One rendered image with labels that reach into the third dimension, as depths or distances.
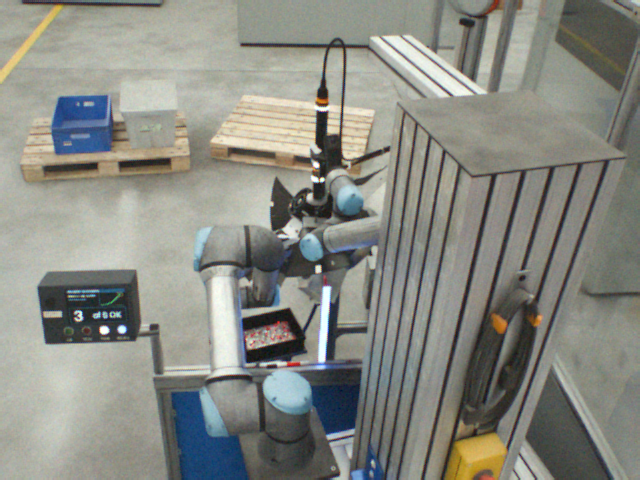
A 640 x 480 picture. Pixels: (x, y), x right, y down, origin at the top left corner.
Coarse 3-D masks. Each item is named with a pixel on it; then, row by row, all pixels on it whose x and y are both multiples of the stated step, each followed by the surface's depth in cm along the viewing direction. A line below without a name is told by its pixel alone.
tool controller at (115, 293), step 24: (48, 288) 179; (72, 288) 180; (96, 288) 180; (120, 288) 181; (48, 312) 181; (96, 312) 183; (120, 312) 184; (48, 336) 184; (72, 336) 185; (96, 336) 186; (120, 336) 186
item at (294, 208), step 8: (304, 192) 231; (296, 200) 231; (304, 200) 226; (288, 208) 231; (296, 208) 227; (304, 208) 224; (312, 208) 225; (320, 208) 226; (328, 208) 231; (296, 216) 227; (312, 216) 226; (320, 216) 228; (328, 216) 229
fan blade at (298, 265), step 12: (312, 228) 220; (300, 240) 215; (300, 252) 211; (336, 252) 210; (300, 264) 208; (312, 264) 207; (324, 264) 206; (336, 264) 205; (348, 264) 205; (288, 276) 206
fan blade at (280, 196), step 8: (280, 184) 252; (272, 192) 260; (280, 192) 252; (288, 192) 245; (272, 200) 260; (280, 200) 252; (288, 200) 245; (272, 208) 260; (280, 208) 253; (280, 216) 255; (288, 216) 249; (272, 224) 261; (280, 224) 256
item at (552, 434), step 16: (544, 384) 205; (544, 400) 206; (560, 400) 195; (544, 416) 206; (560, 416) 195; (528, 432) 218; (544, 432) 206; (560, 432) 196; (576, 432) 186; (544, 448) 206; (560, 448) 196; (576, 448) 186; (544, 464) 206; (560, 464) 196; (576, 464) 186; (592, 464) 178
